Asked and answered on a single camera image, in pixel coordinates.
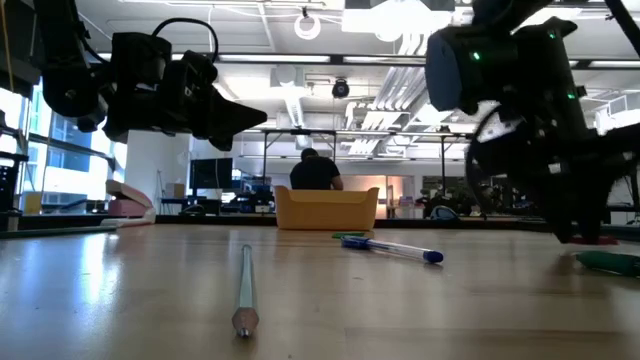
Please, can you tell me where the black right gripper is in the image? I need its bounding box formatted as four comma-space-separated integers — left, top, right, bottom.
467, 94, 640, 245

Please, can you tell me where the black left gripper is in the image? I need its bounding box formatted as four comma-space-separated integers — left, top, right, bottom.
102, 34, 269, 152

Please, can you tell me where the teal pencil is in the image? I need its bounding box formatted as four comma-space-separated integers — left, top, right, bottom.
231, 243, 260, 340

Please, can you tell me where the clear pen with blue cap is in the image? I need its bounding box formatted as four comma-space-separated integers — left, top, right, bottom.
341, 234, 445, 265

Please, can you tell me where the black computer monitor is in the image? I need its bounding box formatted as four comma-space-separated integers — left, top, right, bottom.
188, 157, 234, 191

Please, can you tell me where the green pen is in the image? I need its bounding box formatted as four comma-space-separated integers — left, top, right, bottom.
572, 249, 640, 278

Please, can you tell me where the person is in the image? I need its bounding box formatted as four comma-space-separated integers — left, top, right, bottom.
289, 147, 345, 191

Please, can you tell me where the pink stapler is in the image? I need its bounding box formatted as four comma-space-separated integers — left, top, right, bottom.
99, 179, 157, 230

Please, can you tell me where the yellow plastic bin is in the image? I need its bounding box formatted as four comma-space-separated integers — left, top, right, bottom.
273, 185, 380, 232

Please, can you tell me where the yellow box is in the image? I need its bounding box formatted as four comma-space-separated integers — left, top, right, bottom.
22, 192, 44, 215

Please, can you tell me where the black metal stand frame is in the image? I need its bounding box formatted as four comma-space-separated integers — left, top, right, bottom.
262, 128, 339, 187

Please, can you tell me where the black table frame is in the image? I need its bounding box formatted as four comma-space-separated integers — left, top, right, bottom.
0, 212, 640, 244

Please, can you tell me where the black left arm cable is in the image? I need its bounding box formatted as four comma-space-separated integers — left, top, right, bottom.
151, 17, 220, 66

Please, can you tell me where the white cable coil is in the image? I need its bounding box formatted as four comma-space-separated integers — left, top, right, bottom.
293, 12, 322, 41

